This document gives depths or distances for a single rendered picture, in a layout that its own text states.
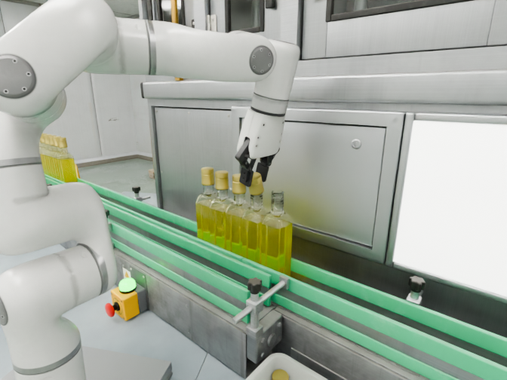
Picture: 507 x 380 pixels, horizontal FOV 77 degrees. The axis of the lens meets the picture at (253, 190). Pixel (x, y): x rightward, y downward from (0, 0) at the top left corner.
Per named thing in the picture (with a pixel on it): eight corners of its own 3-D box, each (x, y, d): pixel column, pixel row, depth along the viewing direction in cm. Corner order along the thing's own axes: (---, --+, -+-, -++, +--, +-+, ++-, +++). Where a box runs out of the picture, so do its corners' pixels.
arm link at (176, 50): (145, 70, 58) (251, 74, 66) (155, 85, 48) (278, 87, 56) (142, 18, 54) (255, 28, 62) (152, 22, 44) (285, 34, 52)
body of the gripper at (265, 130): (270, 99, 72) (260, 145, 77) (240, 99, 65) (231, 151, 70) (296, 108, 68) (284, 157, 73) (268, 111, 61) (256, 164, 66)
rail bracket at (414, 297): (424, 326, 68) (434, 271, 64) (416, 344, 63) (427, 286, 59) (404, 317, 71) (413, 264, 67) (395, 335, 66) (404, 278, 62)
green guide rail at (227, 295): (250, 321, 68) (250, 289, 66) (247, 324, 68) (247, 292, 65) (7, 182, 175) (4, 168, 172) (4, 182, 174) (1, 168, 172)
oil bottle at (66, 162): (80, 196, 153) (70, 137, 145) (68, 199, 149) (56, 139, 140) (75, 194, 156) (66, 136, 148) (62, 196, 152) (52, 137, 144)
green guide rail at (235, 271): (271, 304, 74) (271, 274, 71) (268, 307, 73) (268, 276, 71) (23, 179, 180) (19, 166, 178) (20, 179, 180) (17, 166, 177)
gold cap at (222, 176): (214, 186, 84) (213, 170, 83) (227, 185, 85) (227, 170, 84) (216, 190, 81) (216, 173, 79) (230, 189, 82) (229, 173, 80)
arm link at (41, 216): (-38, 174, 46) (75, 161, 59) (2, 326, 49) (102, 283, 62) (-19, 169, 41) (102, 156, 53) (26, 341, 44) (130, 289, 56)
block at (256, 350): (284, 341, 72) (285, 314, 70) (259, 367, 65) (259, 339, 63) (271, 333, 75) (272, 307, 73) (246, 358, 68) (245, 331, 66)
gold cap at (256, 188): (267, 188, 75) (264, 173, 73) (258, 197, 73) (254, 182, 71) (255, 185, 78) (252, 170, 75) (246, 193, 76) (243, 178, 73)
